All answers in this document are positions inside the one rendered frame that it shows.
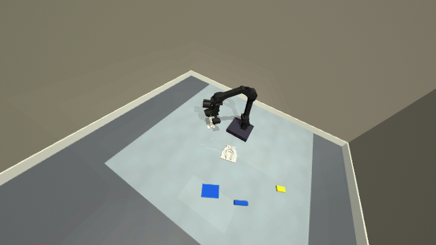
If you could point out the cream curved jaw piece with gear teeth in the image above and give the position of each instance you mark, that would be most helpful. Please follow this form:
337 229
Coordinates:
226 151

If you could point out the blue rectangular bar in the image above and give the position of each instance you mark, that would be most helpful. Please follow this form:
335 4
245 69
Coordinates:
242 203

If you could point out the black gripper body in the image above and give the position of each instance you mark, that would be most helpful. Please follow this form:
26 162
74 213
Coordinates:
215 120

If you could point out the blue flat rectangular plate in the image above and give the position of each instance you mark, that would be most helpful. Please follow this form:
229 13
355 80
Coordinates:
210 191

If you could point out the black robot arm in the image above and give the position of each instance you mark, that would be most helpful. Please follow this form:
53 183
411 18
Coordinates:
217 98

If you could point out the yellow rectangular block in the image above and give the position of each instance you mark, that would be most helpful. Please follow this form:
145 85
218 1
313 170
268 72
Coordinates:
280 188

